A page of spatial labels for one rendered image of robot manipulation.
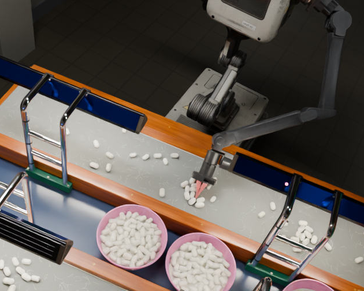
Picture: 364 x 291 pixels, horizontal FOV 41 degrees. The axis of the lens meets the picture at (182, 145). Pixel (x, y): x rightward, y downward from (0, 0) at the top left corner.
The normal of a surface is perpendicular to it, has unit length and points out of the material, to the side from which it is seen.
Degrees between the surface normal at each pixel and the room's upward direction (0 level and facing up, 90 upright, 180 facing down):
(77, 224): 0
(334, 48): 47
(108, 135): 0
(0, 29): 90
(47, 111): 0
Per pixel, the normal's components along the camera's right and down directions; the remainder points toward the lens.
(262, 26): -0.47, 0.65
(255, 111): 0.15, -0.61
